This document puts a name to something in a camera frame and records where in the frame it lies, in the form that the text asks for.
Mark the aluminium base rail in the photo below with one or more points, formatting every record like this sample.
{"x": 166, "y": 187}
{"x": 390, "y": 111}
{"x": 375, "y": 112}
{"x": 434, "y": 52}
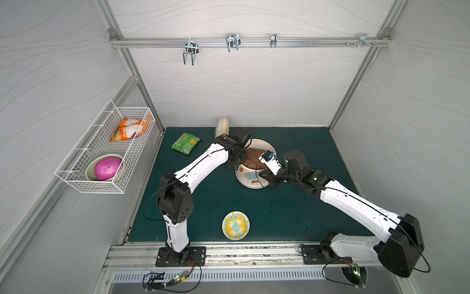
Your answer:
{"x": 218, "y": 255}

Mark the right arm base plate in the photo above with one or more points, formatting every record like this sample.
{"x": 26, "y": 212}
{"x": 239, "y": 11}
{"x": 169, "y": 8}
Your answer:
{"x": 314, "y": 254}

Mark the double metal hook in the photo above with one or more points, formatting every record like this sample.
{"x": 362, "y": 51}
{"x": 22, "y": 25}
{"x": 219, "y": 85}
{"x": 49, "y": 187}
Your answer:
{"x": 191, "y": 50}

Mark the white wire wall basket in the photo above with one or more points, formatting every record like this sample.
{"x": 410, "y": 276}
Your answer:
{"x": 96, "y": 142}

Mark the metal bracket hook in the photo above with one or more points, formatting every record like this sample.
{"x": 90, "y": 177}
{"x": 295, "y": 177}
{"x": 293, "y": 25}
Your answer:
{"x": 362, "y": 42}

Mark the brown clay mud lump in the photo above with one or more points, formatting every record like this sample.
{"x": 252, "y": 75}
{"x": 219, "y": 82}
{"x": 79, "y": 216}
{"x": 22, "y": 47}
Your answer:
{"x": 253, "y": 161}

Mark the right base wiring bundle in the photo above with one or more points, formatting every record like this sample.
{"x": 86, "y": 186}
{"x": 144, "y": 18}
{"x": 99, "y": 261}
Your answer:
{"x": 349, "y": 273}

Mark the metal loop hook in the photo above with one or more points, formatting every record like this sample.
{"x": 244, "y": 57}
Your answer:
{"x": 233, "y": 41}

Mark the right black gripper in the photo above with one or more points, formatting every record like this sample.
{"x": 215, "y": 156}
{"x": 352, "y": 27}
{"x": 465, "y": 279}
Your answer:
{"x": 276, "y": 176}

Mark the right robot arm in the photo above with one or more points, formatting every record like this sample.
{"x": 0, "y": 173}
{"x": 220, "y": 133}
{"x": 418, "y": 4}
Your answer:
{"x": 396, "y": 241}

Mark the left base wiring bundle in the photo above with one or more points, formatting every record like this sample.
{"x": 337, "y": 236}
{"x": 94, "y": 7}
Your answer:
{"x": 165, "y": 281}

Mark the cream plate on edge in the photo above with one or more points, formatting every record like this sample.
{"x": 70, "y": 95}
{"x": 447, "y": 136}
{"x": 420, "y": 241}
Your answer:
{"x": 222, "y": 127}

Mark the orange white snack bag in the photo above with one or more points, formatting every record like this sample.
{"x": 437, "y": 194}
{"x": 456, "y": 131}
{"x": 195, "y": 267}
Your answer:
{"x": 129, "y": 128}

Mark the yellow teal patterned bowl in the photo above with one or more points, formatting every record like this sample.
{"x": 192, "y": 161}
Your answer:
{"x": 236, "y": 225}

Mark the small metal clip hook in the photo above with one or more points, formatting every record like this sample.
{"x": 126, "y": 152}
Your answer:
{"x": 273, "y": 40}

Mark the base wiring bundle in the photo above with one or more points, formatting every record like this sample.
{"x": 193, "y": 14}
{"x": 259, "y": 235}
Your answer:
{"x": 165, "y": 281}
{"x": 349, "y": 273}

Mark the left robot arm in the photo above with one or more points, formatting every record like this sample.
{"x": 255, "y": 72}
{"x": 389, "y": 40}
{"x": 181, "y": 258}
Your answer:
{"x": 174, "y": 197}

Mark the aluminium top rail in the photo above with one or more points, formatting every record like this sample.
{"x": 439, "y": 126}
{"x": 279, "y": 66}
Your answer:
{"x": 246, "y": 42}

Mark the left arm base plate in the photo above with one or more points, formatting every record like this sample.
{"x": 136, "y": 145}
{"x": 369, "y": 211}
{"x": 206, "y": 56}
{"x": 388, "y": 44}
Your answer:
{"x": 167, "y": 257}

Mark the green snack packet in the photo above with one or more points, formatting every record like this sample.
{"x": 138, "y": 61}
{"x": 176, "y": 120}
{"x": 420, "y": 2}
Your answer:
{"x": 186, "y": 143}

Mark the white ceramic pot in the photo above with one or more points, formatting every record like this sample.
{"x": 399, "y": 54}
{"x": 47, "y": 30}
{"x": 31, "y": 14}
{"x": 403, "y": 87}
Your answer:
{"x": 251, "y": 178}

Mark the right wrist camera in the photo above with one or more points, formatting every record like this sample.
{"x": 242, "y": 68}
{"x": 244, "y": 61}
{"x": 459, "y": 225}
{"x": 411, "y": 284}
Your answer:
{"x": 272, "y": 162}

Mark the green table mat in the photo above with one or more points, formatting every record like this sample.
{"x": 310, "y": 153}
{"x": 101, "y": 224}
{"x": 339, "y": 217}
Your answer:
{"x": 284, "y": 214}

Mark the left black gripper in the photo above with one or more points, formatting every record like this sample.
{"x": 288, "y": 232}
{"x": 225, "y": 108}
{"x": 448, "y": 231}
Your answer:
{"x": 237, "y": 155}

